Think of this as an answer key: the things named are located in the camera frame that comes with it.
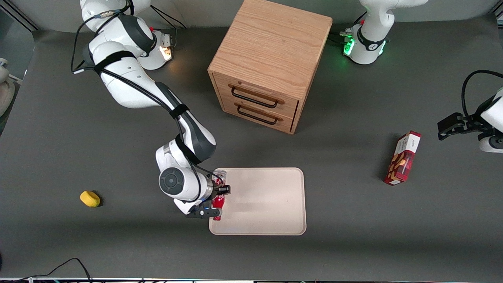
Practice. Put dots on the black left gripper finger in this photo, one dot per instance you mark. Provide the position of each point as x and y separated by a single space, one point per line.
456 132
452 122

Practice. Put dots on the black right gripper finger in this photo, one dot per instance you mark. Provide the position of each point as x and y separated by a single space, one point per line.
216 213
223 189

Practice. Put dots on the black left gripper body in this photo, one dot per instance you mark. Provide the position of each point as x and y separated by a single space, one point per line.
472 122

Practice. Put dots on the red coke bottle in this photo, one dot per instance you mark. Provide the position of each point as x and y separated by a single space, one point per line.
219 201

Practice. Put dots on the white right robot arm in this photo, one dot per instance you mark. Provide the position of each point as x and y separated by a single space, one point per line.
129 78

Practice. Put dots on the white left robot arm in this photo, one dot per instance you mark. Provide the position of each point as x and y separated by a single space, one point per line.
373 23

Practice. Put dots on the beige rectangular tray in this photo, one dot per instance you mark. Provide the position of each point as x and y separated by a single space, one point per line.
263 201

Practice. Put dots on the red cookie box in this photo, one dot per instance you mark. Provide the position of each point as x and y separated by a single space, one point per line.
402 159

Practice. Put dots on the wooden drawer front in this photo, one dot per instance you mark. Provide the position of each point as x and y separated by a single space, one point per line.
251 118
255 91

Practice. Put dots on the yellow lemon toy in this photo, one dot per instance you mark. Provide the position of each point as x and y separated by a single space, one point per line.
90 199

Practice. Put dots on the wooden drawer cabinet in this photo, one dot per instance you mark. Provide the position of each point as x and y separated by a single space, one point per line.
271 43

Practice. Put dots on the beige round object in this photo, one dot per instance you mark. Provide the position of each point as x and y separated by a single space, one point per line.
4 92

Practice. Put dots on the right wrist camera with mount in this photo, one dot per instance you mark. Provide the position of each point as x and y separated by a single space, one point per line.
192 210

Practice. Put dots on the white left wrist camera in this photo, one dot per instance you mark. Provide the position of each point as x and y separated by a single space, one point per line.
490 144

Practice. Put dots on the dark metal frame rail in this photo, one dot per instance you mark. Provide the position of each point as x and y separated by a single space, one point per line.
497 13
19 15

